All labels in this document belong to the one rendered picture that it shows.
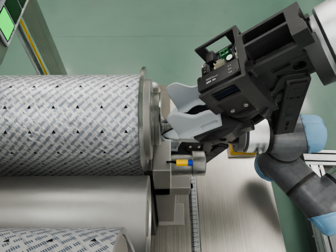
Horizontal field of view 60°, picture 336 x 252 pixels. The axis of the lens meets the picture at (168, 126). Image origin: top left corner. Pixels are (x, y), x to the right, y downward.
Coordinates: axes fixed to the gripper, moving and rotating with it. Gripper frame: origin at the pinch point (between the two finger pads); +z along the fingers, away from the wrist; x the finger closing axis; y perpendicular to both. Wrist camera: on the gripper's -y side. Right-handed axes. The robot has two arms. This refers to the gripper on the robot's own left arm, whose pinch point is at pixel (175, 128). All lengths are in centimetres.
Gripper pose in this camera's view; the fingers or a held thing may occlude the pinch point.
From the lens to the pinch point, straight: 40.1
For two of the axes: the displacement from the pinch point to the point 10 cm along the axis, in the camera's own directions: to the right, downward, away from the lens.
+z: -7.7, 3.6, 5.3
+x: 0.1, 8.4, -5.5
